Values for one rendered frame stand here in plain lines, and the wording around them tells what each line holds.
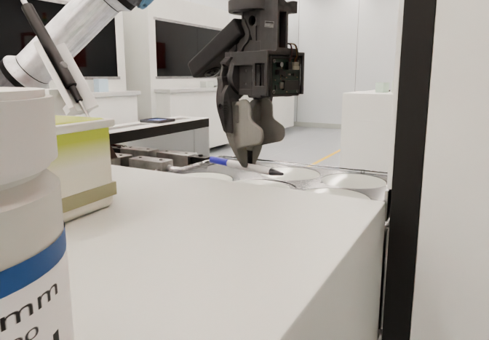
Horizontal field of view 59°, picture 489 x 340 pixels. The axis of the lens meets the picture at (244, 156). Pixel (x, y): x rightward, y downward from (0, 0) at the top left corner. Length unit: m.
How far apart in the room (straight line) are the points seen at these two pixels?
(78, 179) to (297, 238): 0.15
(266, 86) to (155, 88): 4.81
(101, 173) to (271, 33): 0.28
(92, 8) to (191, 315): 0.87
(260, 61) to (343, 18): 8.37
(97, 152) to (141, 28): 5.01
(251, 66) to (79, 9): 0.56
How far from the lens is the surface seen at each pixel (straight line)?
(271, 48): 0.52
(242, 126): 0.55
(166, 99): 5.20
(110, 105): 4.46
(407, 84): 0.34
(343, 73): 8.79
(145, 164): 0.82
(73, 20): 1.02
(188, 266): 0.23
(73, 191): 0.31
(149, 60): 5.23
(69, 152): 0.31
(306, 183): 0.67
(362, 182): 0.69
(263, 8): 0.53
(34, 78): 1.07
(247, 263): 0.24
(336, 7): 8.94
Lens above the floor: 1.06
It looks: 11 degrees down
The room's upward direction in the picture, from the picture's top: straight up
